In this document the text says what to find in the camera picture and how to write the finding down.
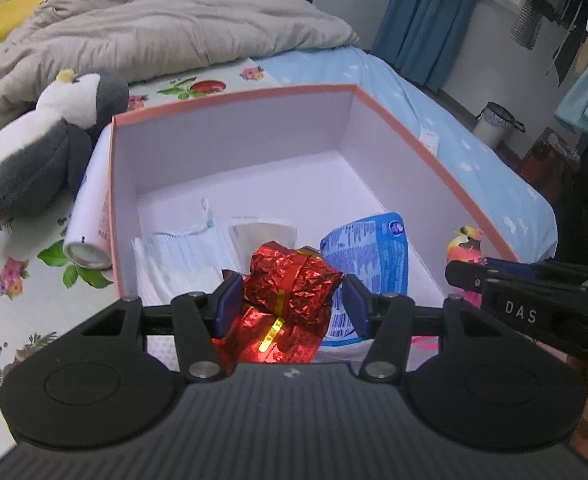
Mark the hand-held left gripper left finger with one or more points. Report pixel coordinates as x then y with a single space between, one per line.
229 305

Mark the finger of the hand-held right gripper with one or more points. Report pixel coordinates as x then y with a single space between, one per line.
524 269
466 275

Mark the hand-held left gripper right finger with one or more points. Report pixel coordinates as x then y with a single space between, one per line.
356 310

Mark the pink yellow soft toy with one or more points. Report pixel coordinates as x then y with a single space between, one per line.
466 247

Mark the blue white wipes packet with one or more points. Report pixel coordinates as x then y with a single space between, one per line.
369 255

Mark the blue face mask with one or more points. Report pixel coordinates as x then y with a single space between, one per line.
184 255

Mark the red foil packet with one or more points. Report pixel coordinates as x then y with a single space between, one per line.
294 280

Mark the clear plastic bag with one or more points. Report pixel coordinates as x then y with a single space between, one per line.
264 235

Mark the pink cardboard box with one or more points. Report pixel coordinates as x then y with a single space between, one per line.
234 150

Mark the dark red bin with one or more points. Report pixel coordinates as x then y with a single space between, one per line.
549 160

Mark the light blue bed sheet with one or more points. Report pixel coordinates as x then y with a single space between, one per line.
474 160

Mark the white fabric label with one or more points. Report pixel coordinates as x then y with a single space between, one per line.
429 140

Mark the white waste bin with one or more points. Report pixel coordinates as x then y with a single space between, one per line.
494 127

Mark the white spray can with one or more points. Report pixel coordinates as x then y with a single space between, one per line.
94 195

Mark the fruit print mat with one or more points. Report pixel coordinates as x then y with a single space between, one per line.
24 310

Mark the grey penguin plush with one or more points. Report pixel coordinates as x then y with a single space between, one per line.
34 160

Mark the striped grey hanging garment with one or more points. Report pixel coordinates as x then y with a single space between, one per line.
526 25

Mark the blue curtain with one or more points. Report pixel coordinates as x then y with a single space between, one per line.
424 20

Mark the grey duvet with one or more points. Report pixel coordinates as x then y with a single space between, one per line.
174 25

